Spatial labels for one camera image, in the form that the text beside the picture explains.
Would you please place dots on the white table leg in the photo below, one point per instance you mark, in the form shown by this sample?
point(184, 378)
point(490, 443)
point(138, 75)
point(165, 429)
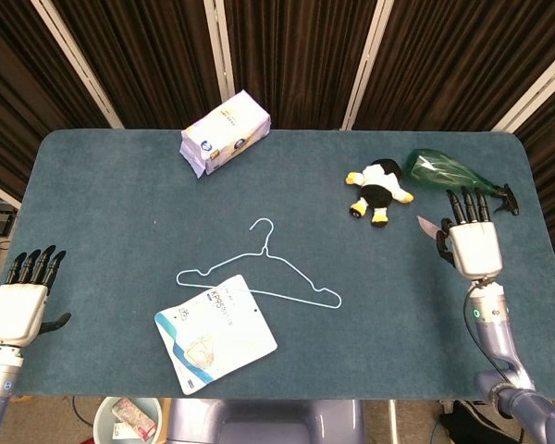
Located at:
point(392, 421)

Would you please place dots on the lilac tissue paper pack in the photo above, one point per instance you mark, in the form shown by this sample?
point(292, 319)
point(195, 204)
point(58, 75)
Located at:
point(226, 134)

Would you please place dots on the pale plastic bucket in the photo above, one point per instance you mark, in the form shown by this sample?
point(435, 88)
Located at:
point(102, 418)

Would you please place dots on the right purple robot arm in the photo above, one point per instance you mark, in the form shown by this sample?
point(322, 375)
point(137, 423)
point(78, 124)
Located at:
point(495, 324)

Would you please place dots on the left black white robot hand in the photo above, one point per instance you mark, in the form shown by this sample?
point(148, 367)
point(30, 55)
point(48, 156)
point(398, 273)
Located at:
point(16, 314)

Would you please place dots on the purple robot torso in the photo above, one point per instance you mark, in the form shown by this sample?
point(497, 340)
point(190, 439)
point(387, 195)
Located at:
point(259, 423)

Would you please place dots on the green plastic spray bottle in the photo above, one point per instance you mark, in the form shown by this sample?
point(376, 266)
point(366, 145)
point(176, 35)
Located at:
point(435, 168)

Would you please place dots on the black white penguin plush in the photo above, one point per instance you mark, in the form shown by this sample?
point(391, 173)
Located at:
point(379, 194)

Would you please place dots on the white KP95 mask package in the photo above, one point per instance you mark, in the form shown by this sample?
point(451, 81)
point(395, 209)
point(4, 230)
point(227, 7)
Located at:
point(222, 337)

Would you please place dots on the black bag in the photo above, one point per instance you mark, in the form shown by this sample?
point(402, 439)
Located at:
point(472, 425)

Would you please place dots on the teal felt table mat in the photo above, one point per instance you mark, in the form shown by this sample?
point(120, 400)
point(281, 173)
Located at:
point(120, 208)

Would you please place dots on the dark pleated curtain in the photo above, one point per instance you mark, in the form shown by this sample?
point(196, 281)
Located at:
point(296, 55)

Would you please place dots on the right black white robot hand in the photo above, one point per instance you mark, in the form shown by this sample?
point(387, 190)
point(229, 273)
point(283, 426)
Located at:
point(476, 250)

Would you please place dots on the white partition frame post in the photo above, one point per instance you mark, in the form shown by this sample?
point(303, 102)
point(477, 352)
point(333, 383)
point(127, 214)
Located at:
point(220, 46)
point(366, 65)
point(76, 60)
point(0, 192)
point(536, 88)

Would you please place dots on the pink patterned packet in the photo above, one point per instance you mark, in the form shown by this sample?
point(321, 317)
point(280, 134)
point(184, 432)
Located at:
point(136, 416)

